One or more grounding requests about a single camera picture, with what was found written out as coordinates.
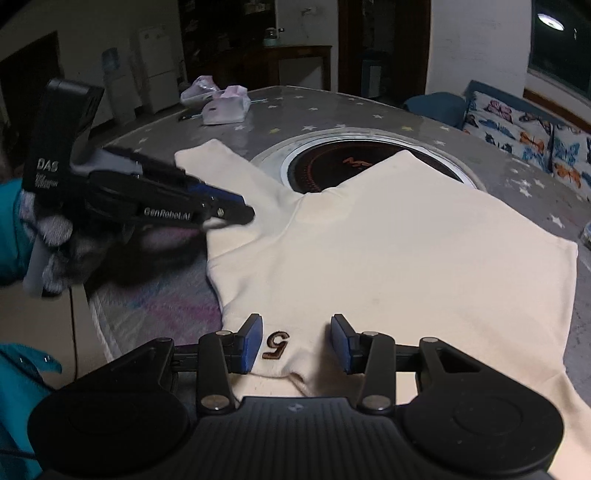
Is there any person's left forearm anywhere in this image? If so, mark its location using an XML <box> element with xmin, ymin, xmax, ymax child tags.
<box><xmin>0</xmin><ymin>178</ymin><xmax>37</xmax><ymax>288</ymax></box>

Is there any round black induction cooktop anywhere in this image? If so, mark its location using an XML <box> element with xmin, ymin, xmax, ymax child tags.
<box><xmin>252</xmin><ymin>130</ymin><xmax>485</xmax><ymax>195</ymax></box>

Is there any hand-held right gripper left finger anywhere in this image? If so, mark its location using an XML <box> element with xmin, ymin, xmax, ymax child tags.
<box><xmin>108</xmin><ymin>313</ymin><xmax>264</xmax><ymax>413</ymax></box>

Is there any person's left hand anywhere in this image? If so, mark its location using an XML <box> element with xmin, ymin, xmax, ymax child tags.
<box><xmin>17</xmin><ymin>188</ymin><xmax>95</xmax><ymax>297</ymax></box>

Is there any butterfly print cushion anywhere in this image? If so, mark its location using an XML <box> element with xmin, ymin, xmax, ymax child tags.
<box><xmin>551</xmin><ymin>122</ymin><xmax>591</xmax><ymax>202</ymax></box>
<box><xmin>461</xmin><ymin>90</ymin><xmax>556</xmax><ymax>175</ymax></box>

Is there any person's teal jacket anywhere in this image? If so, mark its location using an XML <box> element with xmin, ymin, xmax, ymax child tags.
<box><xmin>0</xmin><ymin>340</ymin><xmax>64</xmax><ymax>480</ymax></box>

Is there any blue sofa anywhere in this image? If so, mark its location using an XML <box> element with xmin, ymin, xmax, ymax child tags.
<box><xmin>403</xmin><ymin>80</ymin><xmax>591</xmax><ymax>139</ymax></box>

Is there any cream shirt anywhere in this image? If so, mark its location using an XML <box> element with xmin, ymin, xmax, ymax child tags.
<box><xmin>174</xmin><ymin>140</ymin><xmax>591</xmax><ymax>480</ymax></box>

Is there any white refrigerator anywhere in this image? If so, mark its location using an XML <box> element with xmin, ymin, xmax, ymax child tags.
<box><xmin>133</xmin><ymin>26</ymin><xmax>182</xmax><ymax>114</ymax></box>

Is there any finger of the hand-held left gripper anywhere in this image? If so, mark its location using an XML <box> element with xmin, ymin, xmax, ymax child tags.
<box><xmin>187</xmin><ymin>203</ymin><xmax>256</xmax><ymax>230</ymax></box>
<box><xmin>102</xmin><ymin>146</ymin><xmax>246</xmax><ymax>208</ymax></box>

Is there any white pink plastic bag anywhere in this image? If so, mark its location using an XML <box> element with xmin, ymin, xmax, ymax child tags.
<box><xmin>202</xmin><ymin>85</ymin><xmax>252</xmax><ymax>126</ymax></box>
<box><xmin>180</xmin><ymin>76</ymin><xmax>223</xmax><ymax>105</ymax></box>

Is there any grey star-print tablecloth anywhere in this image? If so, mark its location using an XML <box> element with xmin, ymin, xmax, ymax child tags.
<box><xmin>87</xmin><ymin>85</ymin><xmax>591</xmax><ymax>372</ymax></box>

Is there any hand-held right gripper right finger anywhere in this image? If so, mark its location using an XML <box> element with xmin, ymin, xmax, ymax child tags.
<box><xmin>329</xmin><ymin>313</ymin><xmax>484</xmax><ymax>414</ymax></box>

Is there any dark wooden cabinet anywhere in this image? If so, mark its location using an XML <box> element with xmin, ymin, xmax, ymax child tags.
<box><xmin>184</xmin><ymin>45</ymin><xmax>334</xmax><ymax>94</ymax></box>

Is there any water dispenser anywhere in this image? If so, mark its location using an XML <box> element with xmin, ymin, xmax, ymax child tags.
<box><xmin>100</xmin><ymin>47</ymin><xmax>140</xmax><ymax>123</ymax></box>

